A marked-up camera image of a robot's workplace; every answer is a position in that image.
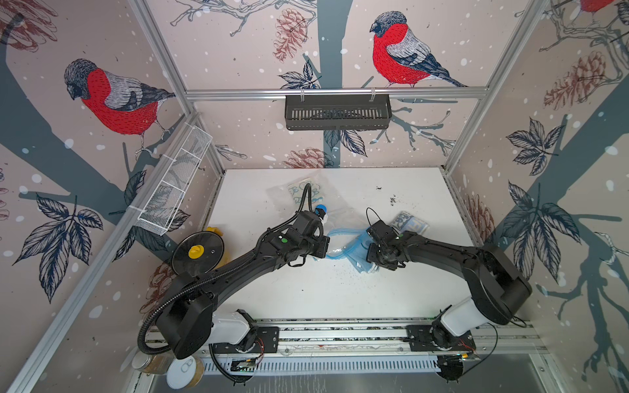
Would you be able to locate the grey patterned towel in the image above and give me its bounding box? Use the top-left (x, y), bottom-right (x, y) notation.
top-left (390, 211), bottom-right (429, 235)

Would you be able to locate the clear vacuum bag blue zipper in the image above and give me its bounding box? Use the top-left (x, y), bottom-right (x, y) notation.
top-left (266, 178), bottom-right (382, 273)

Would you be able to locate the cream towel blue bunny print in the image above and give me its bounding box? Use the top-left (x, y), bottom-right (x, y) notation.
top-left (287, 178), bottom-right (325, 210)

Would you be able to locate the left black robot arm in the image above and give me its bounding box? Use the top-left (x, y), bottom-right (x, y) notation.
top-left (138, 207), bottom-right (329, 359)

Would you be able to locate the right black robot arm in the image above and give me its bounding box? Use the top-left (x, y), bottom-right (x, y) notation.
top-left (367, 220), bottom-right (532, 350)

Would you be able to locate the yellow pot black lid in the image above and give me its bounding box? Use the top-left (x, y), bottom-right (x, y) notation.
top-left (170, 227), bottom-right (228, 277)

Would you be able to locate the glass jar with metal lid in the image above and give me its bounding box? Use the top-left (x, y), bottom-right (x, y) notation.
top-left (131, 351), bottom-right (173, 375)

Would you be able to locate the black corrugated cable conduit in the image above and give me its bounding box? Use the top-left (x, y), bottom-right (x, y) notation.
top-left (136, 182), bottom-right (315, 355)

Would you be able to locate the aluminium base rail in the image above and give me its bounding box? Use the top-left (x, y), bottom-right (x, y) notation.
top-left (142, 318), bottom-right (546, 377)

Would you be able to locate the black hanging wire basket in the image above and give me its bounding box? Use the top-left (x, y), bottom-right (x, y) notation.
top-left (284, 94), bottom-right (392, 131)

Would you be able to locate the white mesh wall shelf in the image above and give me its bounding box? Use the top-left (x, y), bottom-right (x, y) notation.
top-left (135, 124), bottom-right (212, 236)

